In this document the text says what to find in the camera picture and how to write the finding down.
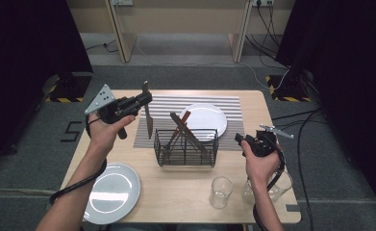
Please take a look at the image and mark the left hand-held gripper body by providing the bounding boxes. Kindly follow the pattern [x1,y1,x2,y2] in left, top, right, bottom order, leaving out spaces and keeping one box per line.
[84,83,141,125]

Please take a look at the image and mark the white plate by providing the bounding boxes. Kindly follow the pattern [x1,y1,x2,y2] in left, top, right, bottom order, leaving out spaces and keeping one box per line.
[179,102,228,142]
[83,163,141,225]

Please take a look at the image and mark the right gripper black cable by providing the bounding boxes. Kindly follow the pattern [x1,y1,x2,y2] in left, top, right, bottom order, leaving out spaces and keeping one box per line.
[252,145,288,231]

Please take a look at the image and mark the white floor cable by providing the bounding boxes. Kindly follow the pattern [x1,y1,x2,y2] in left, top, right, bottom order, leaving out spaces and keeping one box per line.
[134,44,290,91]

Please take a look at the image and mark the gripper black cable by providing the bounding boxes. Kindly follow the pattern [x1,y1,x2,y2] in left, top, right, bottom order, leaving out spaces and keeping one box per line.
[49,114,109,205]
[252,145,288,231]

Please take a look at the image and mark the short black floor cable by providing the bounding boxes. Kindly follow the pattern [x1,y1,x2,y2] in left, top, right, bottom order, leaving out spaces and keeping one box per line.
[271,108,322,122]

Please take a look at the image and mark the striped woven placemat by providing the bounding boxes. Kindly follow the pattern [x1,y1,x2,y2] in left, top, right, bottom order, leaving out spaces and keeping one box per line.
[133,94,245,152]

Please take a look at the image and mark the black stand base striped tape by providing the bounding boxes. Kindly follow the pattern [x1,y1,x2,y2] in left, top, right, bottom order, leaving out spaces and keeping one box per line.
[265,74,313,103]
[44,71,93,104]

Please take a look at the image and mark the black wall socket cables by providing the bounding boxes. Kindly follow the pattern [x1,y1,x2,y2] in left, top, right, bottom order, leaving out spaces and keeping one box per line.
[244,3,289,70]

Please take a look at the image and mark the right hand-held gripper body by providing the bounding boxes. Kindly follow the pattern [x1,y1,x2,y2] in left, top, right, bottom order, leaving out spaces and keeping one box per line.
[243,124,295,159]

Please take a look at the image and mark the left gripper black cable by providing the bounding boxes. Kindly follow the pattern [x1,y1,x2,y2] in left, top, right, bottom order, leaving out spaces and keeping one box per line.
[49,114,109,205]

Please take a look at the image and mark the person's right hand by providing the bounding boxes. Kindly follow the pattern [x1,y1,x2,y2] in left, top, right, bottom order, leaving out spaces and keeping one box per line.
[241,140,283,191]

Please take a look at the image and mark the silver table knife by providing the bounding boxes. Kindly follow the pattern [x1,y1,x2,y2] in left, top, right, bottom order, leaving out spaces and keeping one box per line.
[141,80,155,141]

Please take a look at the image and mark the long black floor cable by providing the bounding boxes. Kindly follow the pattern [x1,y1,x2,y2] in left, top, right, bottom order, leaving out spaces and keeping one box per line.
[295,109,323,231]

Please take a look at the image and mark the wooden-handled knife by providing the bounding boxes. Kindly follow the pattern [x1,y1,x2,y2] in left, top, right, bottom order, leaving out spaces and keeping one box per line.
[164,110,192,155]
[169,111,210,154]

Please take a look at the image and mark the person's left hand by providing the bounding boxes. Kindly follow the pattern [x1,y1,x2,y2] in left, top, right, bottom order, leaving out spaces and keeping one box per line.
[87,115,138,155]

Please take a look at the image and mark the black wire cutlery basket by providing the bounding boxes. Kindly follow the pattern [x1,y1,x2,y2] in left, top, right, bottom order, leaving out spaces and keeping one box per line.
[153,127,219,168]

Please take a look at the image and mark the light wooden desk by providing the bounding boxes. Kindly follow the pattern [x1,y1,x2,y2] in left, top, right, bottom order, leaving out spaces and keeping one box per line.
[64,0,297,64]

